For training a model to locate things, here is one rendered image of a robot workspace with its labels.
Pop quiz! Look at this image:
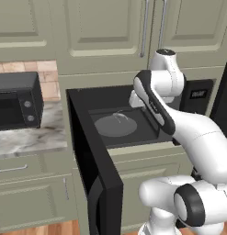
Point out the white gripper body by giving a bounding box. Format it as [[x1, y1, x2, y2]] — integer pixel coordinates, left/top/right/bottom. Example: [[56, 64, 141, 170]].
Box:
[[129, 90, 149, 109]]

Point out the black built-in microwave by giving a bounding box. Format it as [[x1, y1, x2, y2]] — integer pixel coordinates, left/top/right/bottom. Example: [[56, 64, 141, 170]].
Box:
[[66, 78, 216, 151]]

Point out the grey microwave turntable plate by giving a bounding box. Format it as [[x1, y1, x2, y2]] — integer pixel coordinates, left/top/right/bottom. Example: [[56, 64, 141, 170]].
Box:
[[93, 112, 139, 138]]

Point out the beige cupboard below microwave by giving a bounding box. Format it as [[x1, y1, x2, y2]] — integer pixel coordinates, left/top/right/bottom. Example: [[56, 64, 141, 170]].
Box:
[[107, 142, 194, 234]]

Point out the black microwave door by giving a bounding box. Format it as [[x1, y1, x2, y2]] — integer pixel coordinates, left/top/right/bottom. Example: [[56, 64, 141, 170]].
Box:
[[66, 88, 124, 235]]

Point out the beige base cupboard door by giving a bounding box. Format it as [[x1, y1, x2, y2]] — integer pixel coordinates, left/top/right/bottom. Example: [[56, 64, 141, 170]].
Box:
[[0, 173, 78, 234]]

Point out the black tall appliance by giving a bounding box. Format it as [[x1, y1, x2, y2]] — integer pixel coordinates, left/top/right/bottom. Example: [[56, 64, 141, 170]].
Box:
[[209, 50, 227, 136]]

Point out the beige drawer front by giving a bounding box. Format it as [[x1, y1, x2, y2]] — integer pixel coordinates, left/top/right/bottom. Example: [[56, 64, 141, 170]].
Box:
[[0, 151, 74, 185]]

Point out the black toaster oven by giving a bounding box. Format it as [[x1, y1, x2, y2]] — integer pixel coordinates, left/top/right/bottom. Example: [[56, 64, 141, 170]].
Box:
[[0, 71, 45, 132]]

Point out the silver cupboard bar handle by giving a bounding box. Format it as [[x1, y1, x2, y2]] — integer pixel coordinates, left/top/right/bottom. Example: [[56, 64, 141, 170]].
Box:
[[139, 0, 150, 59], [157, 0, 169, 50]]

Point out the beige wall cupboard door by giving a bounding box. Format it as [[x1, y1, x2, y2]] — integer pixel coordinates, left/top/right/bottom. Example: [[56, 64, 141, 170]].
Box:
[[148, 0, 227, 70], [0, 0, 58, 62], [55, 0, 156, 76]]

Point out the silver base cupboard handle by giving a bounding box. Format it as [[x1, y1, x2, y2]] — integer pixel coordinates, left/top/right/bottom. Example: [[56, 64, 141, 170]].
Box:
[[62, 176, 71, 201]]

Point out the black microwave door handle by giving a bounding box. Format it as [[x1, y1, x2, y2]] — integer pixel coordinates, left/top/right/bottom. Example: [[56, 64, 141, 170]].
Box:
[[86, 177, 106, 235]]

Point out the silver drawer handle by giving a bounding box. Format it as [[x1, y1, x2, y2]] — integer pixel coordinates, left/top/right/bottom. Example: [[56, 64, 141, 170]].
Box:
[[0, 163, 28, 173]]

